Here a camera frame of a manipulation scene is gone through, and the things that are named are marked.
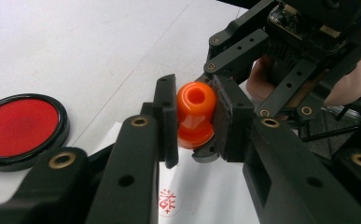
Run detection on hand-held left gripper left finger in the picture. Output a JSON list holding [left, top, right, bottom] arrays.
[[84, 74, 180, 224]]

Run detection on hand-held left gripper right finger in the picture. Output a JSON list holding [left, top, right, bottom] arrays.
[[211, 74, 361, 224]]

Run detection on orange stamp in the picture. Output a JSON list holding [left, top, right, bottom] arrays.
[[176, 81, 217, 150]]

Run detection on round red ink pad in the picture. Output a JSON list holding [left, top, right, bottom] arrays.
[[0, 92, 71, 173]]

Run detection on white paper sheet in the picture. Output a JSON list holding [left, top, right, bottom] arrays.
[[86, 120, 260, 224]]

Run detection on large white table cover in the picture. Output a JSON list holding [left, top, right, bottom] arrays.
[[0, 0, 263, 224]]

